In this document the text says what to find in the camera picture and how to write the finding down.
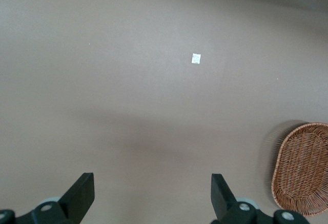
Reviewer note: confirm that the brown table cover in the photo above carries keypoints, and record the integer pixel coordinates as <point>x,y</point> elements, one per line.
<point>128,80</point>

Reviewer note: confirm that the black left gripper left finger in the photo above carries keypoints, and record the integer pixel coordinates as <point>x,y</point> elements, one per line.
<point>79,198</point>

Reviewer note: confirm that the brown oval wicker basket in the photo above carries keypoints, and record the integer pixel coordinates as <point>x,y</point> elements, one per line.
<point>302,167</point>

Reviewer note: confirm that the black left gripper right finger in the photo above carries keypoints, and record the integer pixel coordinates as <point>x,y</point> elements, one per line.
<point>223,201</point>

